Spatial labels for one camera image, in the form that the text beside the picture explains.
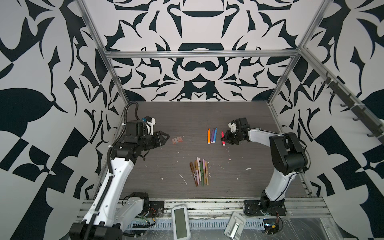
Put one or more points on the purple highlighter pen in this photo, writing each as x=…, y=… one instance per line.
x=212, y=133

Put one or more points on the tan marker pen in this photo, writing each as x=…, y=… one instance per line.
x=206, y=173

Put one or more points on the red highlighter pen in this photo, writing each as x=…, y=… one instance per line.
x=223, y=138

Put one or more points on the white tablet device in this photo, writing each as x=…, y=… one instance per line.
x=180, y=223

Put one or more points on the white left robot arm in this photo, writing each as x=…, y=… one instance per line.
x=103, y=221

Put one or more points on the small white device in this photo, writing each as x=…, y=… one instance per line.
x=235, y=226

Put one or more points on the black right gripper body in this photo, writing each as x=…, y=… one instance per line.
x=233, y=137

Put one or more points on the brown marker pen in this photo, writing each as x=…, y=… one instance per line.
x=194, y=174

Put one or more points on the ochre cap pink marker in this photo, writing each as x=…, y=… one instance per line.
x=197, y=172

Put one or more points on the pink cap brown marker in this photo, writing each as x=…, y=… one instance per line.
x=204, y=172

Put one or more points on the orange highlighter pen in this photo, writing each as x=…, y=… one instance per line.
x=209, y=136

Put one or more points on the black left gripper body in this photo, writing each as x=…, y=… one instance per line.
x=147, y=141

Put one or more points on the green marker pen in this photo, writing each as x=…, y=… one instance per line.
x=201, y=173

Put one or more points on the black wall hook rail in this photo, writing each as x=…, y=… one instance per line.
x=361, y=111

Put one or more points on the blue highlighter pen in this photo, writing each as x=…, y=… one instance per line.
x=214, y=135

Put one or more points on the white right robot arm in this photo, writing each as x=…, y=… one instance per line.
x=288, y=158

